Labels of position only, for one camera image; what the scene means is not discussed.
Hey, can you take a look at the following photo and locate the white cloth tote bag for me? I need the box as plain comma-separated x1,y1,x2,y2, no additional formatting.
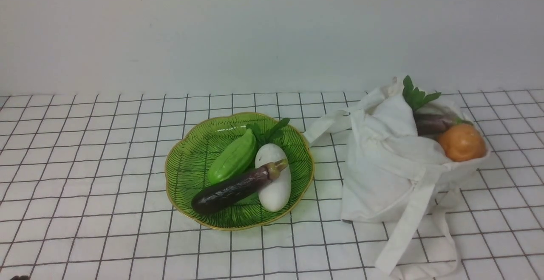
304,79,491,280

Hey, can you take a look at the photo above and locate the purple eggplant in bag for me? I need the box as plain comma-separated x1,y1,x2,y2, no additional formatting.
414,113,459,136

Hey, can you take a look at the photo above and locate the green leafy vegetable in bag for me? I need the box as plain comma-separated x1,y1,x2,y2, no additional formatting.
402,75,442,112

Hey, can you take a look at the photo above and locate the green loofah gourd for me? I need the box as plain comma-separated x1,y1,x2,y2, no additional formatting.
207,129,257,184

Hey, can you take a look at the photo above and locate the dark purple eggplant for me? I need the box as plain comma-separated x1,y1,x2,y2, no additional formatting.
192,158,288,215

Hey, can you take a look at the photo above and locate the orange round vegetable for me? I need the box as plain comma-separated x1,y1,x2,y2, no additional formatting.
437,124,487,162

